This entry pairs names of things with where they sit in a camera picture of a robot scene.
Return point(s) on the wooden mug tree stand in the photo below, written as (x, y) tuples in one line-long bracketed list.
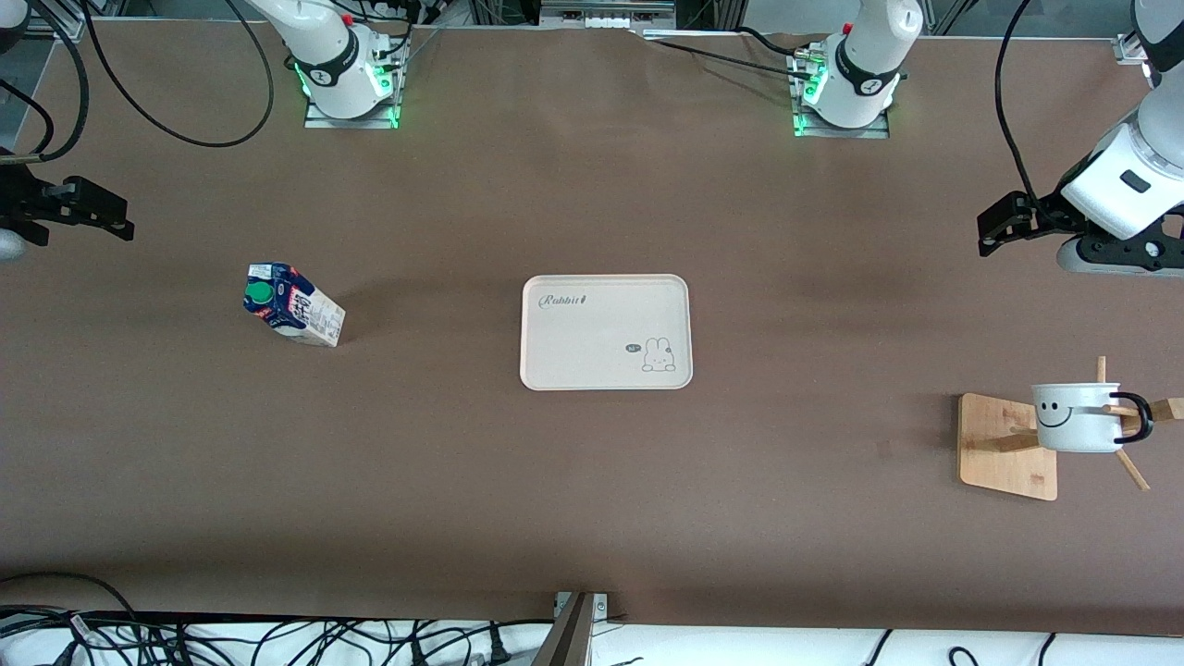
[(999, 462)]

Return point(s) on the blue white milk carton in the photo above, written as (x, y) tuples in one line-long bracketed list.
[(305, 314)]

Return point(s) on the aluminium profile bar with bracket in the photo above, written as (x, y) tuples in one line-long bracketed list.
[(569, 638)]

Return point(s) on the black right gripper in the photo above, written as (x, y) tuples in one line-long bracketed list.
[(20, 202)]

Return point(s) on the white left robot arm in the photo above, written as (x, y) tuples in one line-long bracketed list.
[(869, 55)]

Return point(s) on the metal frame device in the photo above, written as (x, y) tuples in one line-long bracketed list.
[(606, 17)]

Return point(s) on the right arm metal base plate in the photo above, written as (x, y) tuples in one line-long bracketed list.
[(319, 122)]

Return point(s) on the cream rabbit print tray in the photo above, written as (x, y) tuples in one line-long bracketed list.
[(592, 333)]

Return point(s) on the aluminium corner profile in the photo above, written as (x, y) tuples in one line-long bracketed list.
[(1130, 46)]

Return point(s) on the brown table cover sheet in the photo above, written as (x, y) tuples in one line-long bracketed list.
[(592, 509)]

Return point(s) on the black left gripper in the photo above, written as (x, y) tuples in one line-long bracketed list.
[(1051, 212)]

